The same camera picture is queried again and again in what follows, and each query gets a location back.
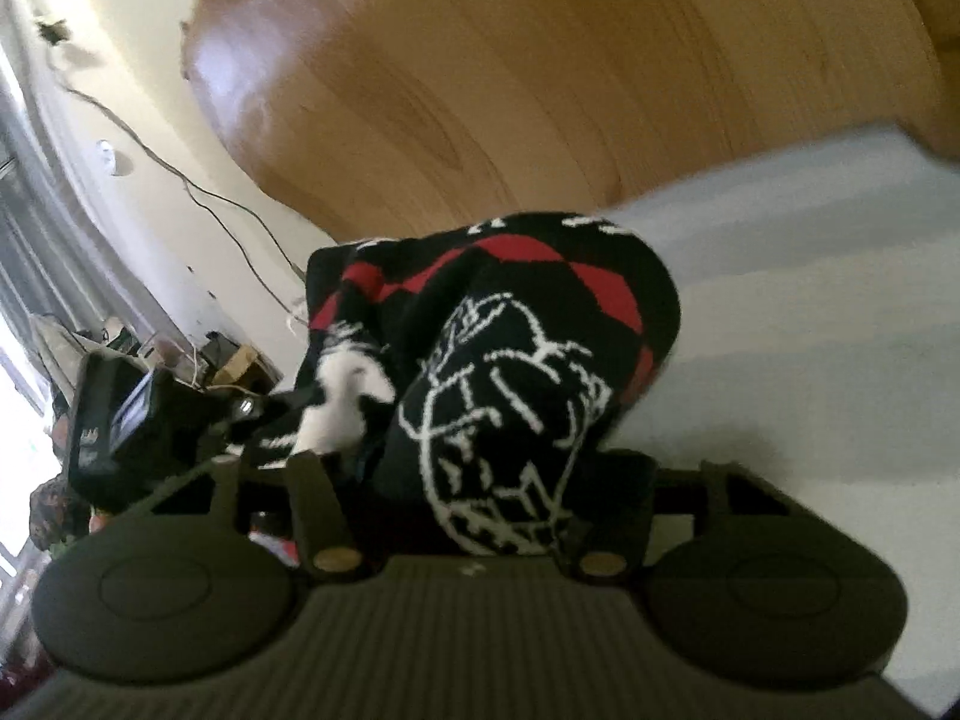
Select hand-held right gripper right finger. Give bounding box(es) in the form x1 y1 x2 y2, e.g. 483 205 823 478
571 452 790 577

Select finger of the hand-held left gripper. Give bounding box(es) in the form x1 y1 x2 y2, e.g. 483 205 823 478
221 388 297 442

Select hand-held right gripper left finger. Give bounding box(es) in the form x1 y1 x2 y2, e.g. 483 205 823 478
212 453 355 572

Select black patterned sweater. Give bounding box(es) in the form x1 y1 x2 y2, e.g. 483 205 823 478
244 210 683 557

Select cluttered items by window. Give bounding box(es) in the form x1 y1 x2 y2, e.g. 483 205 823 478
30 311 282 398

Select striped bed sheet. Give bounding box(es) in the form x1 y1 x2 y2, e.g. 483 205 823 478
592 124 960 706

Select wooden headboard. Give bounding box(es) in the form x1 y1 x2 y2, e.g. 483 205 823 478
182 0 960 242

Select thin wall cable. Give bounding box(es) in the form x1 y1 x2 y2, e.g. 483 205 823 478
37 15 310 320

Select white wall socket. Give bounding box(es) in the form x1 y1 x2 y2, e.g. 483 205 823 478
97 139 136 179

